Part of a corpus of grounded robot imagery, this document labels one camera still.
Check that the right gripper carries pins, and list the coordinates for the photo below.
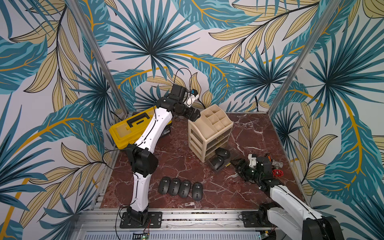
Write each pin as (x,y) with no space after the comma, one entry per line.
(245,169)

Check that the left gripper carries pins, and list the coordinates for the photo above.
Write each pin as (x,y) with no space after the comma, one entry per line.
(189,114)

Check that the beige drawer organizer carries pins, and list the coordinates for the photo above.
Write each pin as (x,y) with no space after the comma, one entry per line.
(209,132)

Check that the black Lecoo mouse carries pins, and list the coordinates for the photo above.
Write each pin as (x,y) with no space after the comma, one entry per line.
(217,163)
(184,189)
(164,185)
(223,153)
(197,191)
(174,187)

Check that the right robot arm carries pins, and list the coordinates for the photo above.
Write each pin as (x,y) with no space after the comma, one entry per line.
(293,217)

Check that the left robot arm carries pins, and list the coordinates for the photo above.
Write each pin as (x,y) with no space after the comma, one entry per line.
(141,154)

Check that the red small valve wheel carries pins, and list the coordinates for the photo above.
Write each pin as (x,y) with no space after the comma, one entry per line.
(277,173)

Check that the grey metal fitting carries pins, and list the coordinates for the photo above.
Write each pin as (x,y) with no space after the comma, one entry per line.
(277,164)

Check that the yellow black toolbox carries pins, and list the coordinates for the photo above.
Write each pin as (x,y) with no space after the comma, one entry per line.
(143,129)

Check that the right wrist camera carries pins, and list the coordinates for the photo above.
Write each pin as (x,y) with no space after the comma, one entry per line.
(252,160)

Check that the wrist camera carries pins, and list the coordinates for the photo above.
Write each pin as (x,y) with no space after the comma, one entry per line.
(252,160)
(191,97)

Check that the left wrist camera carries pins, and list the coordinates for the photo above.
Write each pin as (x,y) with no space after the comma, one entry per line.
(191,97)

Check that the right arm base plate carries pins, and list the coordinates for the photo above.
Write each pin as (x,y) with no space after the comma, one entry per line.
(255,219)

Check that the left corner aluminium post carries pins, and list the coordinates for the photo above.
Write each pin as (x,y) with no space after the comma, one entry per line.
(94,46)

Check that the corner aluminium post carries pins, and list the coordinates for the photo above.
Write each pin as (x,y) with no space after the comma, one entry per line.
(94,46)
(321,25)

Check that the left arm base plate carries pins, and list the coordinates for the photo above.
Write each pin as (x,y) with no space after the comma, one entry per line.
(136,220)

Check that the aluminium front rail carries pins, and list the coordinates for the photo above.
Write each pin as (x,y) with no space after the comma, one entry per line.
(177,224)

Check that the right corner aluminium post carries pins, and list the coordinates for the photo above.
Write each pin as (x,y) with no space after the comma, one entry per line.
(321,25)

